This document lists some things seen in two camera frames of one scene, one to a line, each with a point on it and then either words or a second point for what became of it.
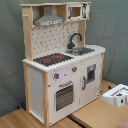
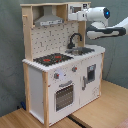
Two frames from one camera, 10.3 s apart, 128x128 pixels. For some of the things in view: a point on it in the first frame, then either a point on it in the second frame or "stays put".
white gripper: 117,96 → 78,16
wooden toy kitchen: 62,73 stays put
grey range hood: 47,18 stays put
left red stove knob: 56,75 stays put
